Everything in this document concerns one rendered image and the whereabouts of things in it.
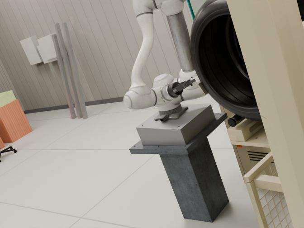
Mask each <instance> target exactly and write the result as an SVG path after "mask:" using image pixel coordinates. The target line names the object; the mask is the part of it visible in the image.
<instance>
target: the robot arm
mask: <svg viewBox="0 0 304 228"><path fill-rule="evenodd" d="M185 1H187V0H132V2H133V10H134V12H135V15H136V19H137V21H138V24H139V26H140V28H141V31H142V34H143V42H142V46H141V48H140V51H139V54H138V56H137V59H136V61H135V64H134V66H133V70H132V76H131V80H132V84H131V87H130V88H129V91H128V92H127V93H126V94H125V95H124V98H123V101H124V104H125V105H126V106H127V107H128V108H129V109H147V108H150V107H153V106H157V108H158V111H159V115H158V116H156V117H155V118H154V120H155V121H158V120H160V121H161V122H163V121H165V120H169V119H174V120H176V119H178V118H179V117H180V116H181V115H182V114H183V113H184V112H185V111H186V110H187V109H188V106H181V102H183V101H186V100H194V99H197V98H201V97H203V96H206V95H207V94H208V93H207V94H206V95H205V94H204V93H203V91H202V90H201V88H200V87H199V85H198V84H199V83H200V80H199V78H198V76H197V74H196V71H195V68H194V65H193V62H192V57H191V50H190V36H189V32H188V28H187V25H186V21H185V17H184V13H183V9H184V2H185ZM156 9H161V11H162V12H163V14H164V15H166V18H167V21H168V24H169V27H170V31H171V35H172V38H173V41H174V45H175V48H176V52H177V55H178V58H179V61H180V66H181V71H180V73H179V75H180V77H179V78H174V77H173V76H172V75H170V74H162V75H159V76H157V77H156V78H155V79H154V83H153V88H152V89H149V88H148V86H147V85H146V84H144V82H143V81H142V71H143V68H144V66H145V63H146V61H147V59H148V56H149V54H150V52H151V49H152V47H153V43H154V23H153V11H154V10H156Z"/></svg>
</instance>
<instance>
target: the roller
mask: <svg viewBox="0 0 304 228"><path fill-rule="evenodd" d="M244 119H245V118H243V117H240V116H238V115H236V114H235V115H233V116H232V117H230V118H229V119H228V124H229V125H230V126H231V127H235V126H236V125H238V124H239V123H240V122H242V121H243V120H244Z"/></svg>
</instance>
